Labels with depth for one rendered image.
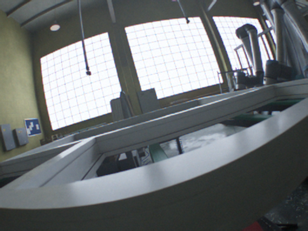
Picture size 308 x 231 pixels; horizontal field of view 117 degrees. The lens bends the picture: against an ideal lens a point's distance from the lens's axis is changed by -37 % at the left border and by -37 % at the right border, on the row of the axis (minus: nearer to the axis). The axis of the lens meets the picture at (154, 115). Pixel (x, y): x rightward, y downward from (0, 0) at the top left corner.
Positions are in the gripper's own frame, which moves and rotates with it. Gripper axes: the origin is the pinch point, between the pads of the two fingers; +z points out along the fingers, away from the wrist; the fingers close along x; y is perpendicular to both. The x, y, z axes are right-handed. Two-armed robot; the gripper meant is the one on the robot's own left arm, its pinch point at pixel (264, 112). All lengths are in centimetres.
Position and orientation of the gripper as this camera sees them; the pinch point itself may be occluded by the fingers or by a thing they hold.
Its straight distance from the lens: 104.8
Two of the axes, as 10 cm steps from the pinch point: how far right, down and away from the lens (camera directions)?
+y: -9.7, -1.5, 1.7
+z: -1.1, 9.6, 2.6
